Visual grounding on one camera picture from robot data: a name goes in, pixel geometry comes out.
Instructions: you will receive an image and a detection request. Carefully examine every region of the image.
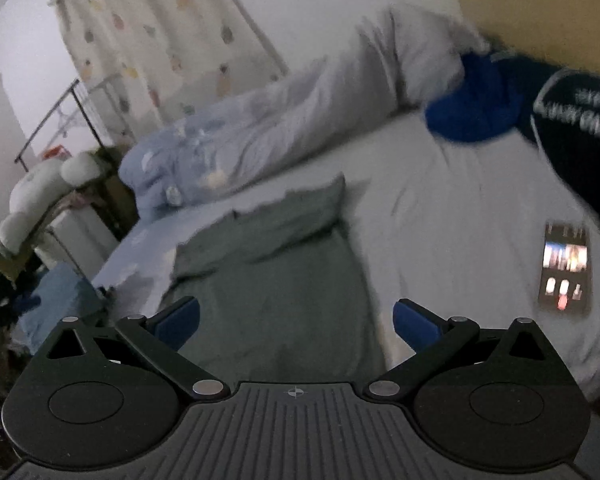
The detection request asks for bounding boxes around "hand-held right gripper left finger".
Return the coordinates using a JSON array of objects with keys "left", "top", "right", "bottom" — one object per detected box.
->
[{"left": 27, "top": 296, "right": 232, "bottom": 402}]

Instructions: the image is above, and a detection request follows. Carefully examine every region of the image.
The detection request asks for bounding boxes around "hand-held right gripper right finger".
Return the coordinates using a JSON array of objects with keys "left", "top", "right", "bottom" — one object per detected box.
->
[{"left": 362, "top": 298, "right": 565, "bottom": 401}]

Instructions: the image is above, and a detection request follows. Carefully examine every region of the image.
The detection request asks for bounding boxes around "grey t-shirt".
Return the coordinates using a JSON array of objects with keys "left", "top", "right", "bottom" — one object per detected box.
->
[{"left": 169, "top": 172, "right": 387, "bottom": 387}]

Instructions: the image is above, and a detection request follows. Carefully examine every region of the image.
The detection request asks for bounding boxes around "black metal clothes rack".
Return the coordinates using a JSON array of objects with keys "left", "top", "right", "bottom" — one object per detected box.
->
[{"left": 14, "top": 74, "right": 133, "bottom": 173}]

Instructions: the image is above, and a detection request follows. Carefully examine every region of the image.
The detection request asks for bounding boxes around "light blue cloth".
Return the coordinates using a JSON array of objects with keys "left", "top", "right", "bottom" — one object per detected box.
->
[{"left": 17, "top": 264, "right": 103, "bottom": 348}]

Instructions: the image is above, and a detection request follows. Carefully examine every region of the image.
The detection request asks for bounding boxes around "bed with light blue sheet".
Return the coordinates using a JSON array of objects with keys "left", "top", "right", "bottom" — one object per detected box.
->
[{"left": 91, "top": 107, "right": 600, "bottom": 403}]

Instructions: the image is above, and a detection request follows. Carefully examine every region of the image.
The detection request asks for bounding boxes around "white storage box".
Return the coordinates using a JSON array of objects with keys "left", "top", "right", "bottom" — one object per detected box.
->
[{"left": 44, "top": 205, "right": 122, "bottom": 283}]

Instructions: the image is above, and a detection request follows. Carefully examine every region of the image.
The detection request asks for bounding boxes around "smartphone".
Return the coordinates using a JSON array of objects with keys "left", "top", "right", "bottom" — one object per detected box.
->
[{"left": 536, "top": 220, "right": 594, "bottom": 315}]

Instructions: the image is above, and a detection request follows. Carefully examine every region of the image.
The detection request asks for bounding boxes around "white plush pillow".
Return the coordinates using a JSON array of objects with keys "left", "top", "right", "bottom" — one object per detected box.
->
[{"left": 0, "top": 151, "right": 103, "bottom": 257}]

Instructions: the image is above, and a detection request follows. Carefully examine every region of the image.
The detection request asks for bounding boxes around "light blue printed duvet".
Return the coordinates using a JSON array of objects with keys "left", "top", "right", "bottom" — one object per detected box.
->
[{"left": 119, "top": 55, "right": 416, "bottom": 221}]

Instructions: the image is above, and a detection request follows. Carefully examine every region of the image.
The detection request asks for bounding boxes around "blue garment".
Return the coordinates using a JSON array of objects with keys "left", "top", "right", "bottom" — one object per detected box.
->
[{"left": 424, "top": 51, "right": 536, "bottom": 145}]

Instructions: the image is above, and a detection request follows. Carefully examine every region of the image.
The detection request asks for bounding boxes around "black printed jacket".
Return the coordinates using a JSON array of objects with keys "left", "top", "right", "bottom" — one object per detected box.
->
[{"left": 515, "top": 50, "right": 600, "bottom": 246}]

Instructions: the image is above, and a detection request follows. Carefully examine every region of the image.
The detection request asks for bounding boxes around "pineapple print curtain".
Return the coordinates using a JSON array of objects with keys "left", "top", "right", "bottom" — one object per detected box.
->
[{"left": 49, "top": 0, "right": 287, "bottom": 128}]

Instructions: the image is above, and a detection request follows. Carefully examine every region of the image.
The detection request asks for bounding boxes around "wooden headboard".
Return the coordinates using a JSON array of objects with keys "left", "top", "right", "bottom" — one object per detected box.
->
[{"left": 457, "top": 0, "right": 600, "bottom": 83}]

